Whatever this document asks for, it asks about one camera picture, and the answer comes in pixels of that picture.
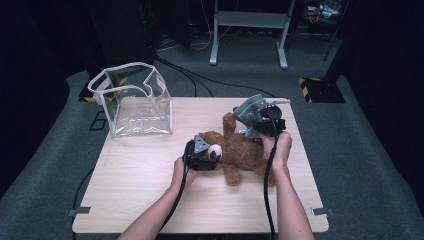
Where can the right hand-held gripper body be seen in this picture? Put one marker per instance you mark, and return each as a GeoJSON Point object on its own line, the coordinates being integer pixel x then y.
{"type": "Point", "coordinates": [273, 121]}

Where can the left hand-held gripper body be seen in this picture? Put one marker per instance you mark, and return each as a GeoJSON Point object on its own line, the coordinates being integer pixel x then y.
{"type": "Point", "coordinates": [195, 160]}

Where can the grey fluffy cloth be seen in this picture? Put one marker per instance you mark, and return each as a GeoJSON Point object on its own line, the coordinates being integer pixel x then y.
{"type": "Point", "coordinates": [248, 111]}

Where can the brown teddy bear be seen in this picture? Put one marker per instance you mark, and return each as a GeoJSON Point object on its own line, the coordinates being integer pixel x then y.
{"type": "Point", "coordinates": [240, 153]}

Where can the clear plastic bag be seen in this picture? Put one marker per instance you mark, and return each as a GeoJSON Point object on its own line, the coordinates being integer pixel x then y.
{"type": "Point", "coordinates": [140, 116]}

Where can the person's left hand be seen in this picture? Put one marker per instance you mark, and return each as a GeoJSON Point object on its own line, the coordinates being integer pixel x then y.
{"type": "Point", "coordinates": [181, 175]}

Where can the person's right hand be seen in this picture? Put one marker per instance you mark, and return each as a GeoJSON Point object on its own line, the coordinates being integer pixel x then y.
{"type": "Point", "coordinates": [280, 153]}

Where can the black stand base striped tape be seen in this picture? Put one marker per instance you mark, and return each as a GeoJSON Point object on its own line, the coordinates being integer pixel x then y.
{"type": "Point", "coordinates": [85, 93]}
{"type": "Point", "coordinates": [325, 91]}

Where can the grey tape piece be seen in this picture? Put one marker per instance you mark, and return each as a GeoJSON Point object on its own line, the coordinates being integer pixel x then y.
{"type": "Point", "coordinates": [80, 211]}
{"type": "Point", "coordinates": [322, 211]}

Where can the dark shelf with clutter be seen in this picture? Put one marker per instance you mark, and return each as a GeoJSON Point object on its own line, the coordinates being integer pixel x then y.
{"type": "Point", "coordinates": [321, 13]}

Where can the dark curtain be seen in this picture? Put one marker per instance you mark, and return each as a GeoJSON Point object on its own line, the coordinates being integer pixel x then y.
{"type": "Point", "coordinates": [393, 100]}
{"type": "Point", "coordinates": [33, 100]}

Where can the black cabinet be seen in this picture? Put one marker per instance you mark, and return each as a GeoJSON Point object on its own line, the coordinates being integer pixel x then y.
{"type": "Point", "coordinates": [123, 33]}

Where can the grey metal desk frame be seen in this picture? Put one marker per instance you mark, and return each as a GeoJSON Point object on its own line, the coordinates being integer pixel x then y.
{"type": "Point", "coordinates": [250, 19]}

